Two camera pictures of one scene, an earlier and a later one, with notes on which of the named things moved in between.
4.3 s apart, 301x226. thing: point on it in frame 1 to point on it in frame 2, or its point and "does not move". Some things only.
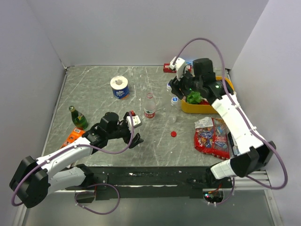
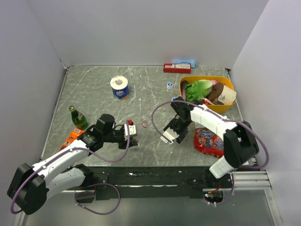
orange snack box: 76,133 does not move
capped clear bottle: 169,87 does not move
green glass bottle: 79,120 does not move
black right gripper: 175,85 to 182,135
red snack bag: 211,137 does not move
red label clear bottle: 149,108 to 145,124
